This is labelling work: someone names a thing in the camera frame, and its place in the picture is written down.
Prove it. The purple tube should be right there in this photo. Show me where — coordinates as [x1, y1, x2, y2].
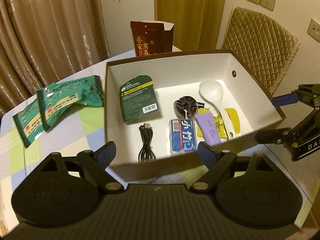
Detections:
[195, 113, 221, 146]

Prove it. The blue tissue pack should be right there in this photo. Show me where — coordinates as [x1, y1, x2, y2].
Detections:
[169, 119, 197, 154]

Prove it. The black usb cable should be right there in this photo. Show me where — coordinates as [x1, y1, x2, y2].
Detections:
[137, 122, 157, 163]

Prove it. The dark brown scrunchie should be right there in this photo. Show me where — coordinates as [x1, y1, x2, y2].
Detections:
[174, 96, 198, 119]

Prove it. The white plastic spoon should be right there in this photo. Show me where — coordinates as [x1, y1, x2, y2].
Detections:
[199, 80, 236, 140]

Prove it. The dark green card package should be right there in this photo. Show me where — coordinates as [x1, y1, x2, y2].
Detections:
[119, 75, 160, 122]

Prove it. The checkered tablecloth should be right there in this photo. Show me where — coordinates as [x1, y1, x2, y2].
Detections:
[0, 45, 320, 233]

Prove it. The quilted chair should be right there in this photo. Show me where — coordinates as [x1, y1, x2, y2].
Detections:
[221, 7, 301, 94]

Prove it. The green snack bag rear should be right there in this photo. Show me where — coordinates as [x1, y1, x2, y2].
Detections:
[13, 99, 44, 148]

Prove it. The brown cardboard box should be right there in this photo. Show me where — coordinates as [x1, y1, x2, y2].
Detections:
[105, 50, 285, 181]

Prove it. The wooden door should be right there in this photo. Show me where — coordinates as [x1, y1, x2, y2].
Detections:
[154, 0, 225, 51]

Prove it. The red gift box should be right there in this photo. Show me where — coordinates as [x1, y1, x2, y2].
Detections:
[130, 21, 174, 56]

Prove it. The beige curtain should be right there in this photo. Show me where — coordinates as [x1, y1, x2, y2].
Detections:
[1, 0, 110, 114]

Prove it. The single wall socket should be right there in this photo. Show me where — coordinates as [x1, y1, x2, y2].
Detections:
[307, 18, 320, 43]

